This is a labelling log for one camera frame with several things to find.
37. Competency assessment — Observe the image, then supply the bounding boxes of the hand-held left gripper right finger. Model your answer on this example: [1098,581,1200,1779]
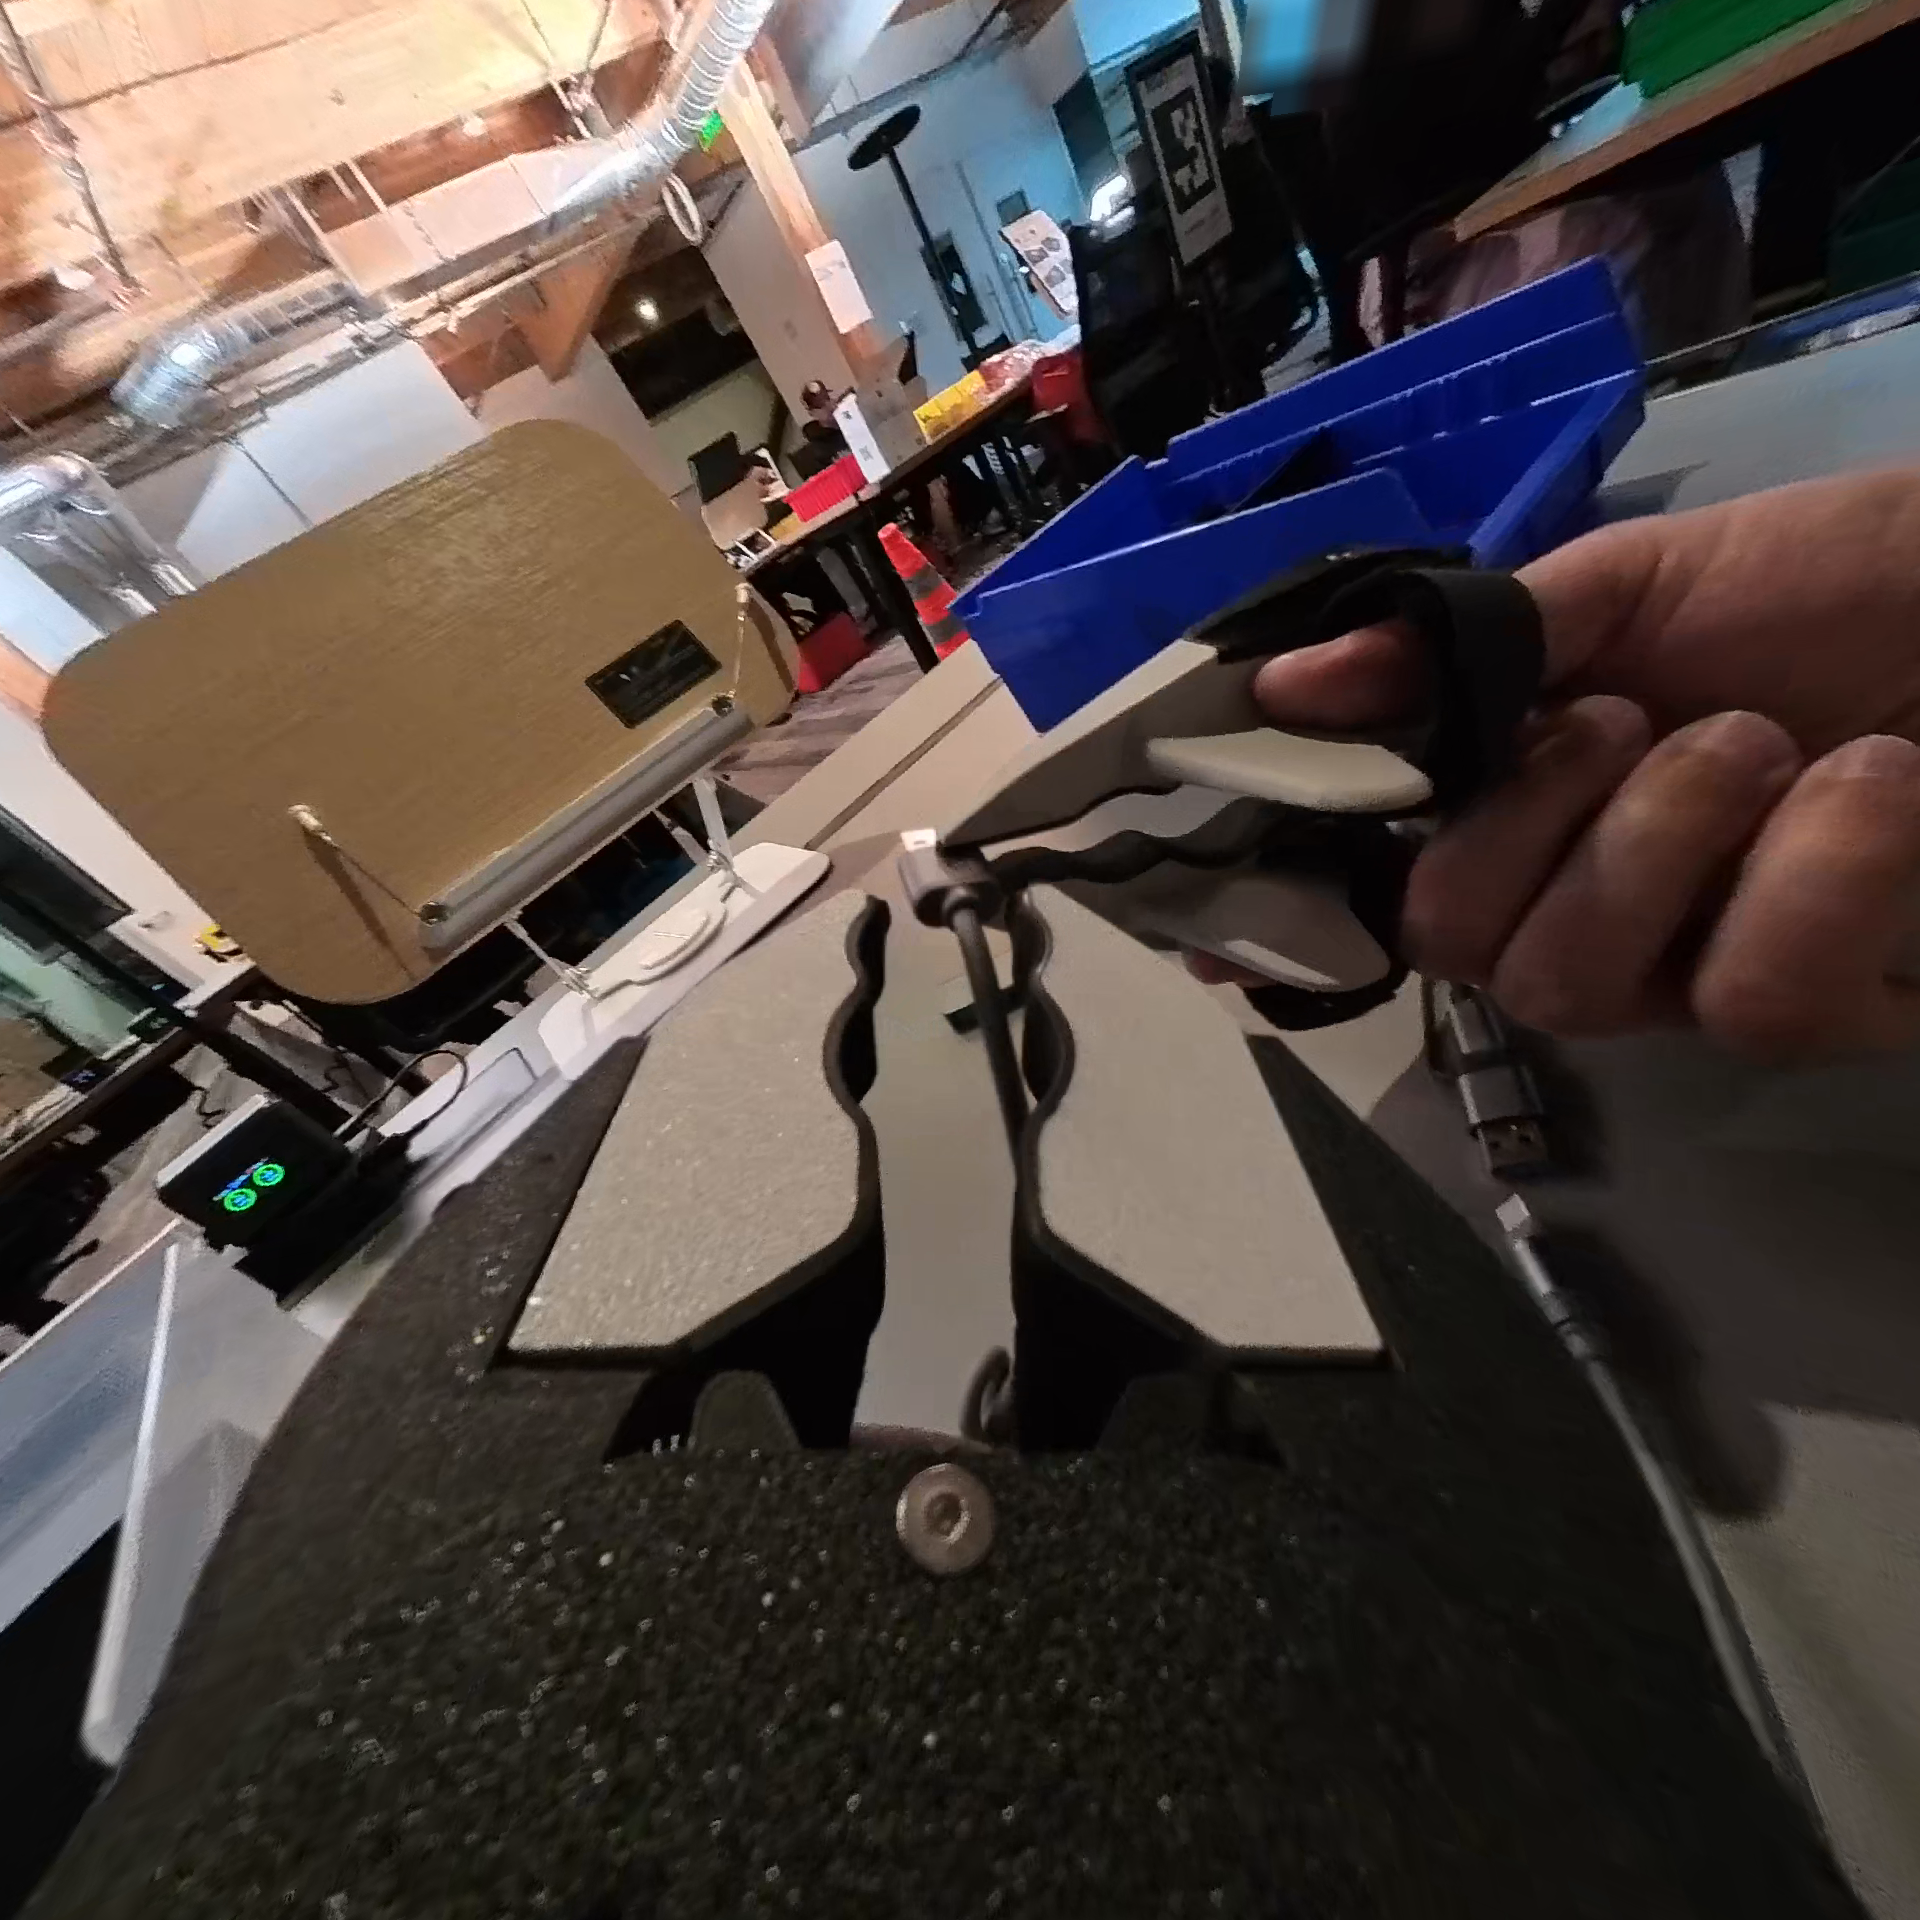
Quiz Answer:
[1004,882,1388,1368]

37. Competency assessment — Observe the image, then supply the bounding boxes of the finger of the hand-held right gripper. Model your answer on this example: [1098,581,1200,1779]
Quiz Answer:
[982,817,1411,996]
[930,631,1442,858]

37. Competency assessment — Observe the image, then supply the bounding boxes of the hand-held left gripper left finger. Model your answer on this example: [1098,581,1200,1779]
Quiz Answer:
[506,889,894,1371]

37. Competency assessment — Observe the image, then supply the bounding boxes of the black usb cable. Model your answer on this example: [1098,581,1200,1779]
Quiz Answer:
[896,824,1051,1447]

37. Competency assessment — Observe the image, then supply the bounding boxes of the white usb cable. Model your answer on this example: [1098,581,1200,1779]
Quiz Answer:
[1494,1193,1810,1802]

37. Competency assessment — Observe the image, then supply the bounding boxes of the dark grey usb adapter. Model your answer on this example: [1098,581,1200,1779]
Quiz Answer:
[1423,975,1560,1190]

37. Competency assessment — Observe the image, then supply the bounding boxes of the person's right hand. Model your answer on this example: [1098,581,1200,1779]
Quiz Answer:
[1252,465,1920,1071]

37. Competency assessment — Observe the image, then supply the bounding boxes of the white stand base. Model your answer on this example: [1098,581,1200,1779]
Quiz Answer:
[535,841,835,1057]

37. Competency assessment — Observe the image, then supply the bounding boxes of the orange traffic cone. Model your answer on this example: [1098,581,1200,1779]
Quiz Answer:
[874,523,974,666]

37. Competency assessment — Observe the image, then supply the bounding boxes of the background work table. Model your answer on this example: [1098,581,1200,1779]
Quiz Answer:
[742,367,1089,679]

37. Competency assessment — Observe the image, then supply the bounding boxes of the small charger with display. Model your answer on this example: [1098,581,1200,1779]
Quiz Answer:
[153,1093,374,1296]

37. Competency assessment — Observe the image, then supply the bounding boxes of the gold board on stand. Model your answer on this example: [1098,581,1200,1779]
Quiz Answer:
[42,421,800,1004]

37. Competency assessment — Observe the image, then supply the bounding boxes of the wooden table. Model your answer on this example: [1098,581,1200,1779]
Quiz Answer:
[1451,0,1920,247]

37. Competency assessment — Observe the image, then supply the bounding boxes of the fiducial marker sign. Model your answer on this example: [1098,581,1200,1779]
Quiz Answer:
[1121,26,1244,276]

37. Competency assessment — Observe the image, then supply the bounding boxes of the black floor lamp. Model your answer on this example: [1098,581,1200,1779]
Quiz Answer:
[844,103,979,351]

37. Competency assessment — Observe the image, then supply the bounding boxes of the green storage bin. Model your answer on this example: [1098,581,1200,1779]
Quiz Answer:
[1616,0,1920,96]

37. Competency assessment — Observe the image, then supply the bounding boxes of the thin black charger cable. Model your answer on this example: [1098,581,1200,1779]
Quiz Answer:
[331,1046,474,1181]

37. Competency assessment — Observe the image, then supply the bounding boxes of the silver air duct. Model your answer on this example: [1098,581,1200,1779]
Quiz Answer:
[112,0,786,430]

